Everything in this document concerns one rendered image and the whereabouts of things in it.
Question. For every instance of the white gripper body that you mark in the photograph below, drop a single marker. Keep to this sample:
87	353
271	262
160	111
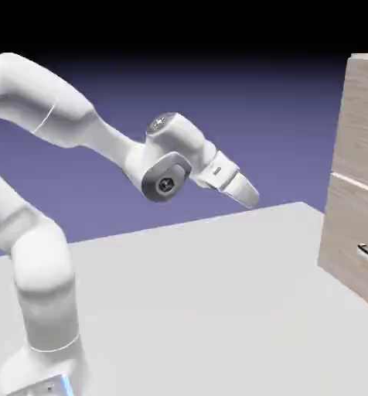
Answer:
243	191

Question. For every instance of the light wood drawer front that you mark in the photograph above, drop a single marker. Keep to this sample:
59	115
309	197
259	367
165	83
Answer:
357	123
344	235

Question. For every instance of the light wood cabinet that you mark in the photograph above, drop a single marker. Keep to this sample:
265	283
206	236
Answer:
354	185

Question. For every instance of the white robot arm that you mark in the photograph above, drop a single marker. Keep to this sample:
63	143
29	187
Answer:
60	111

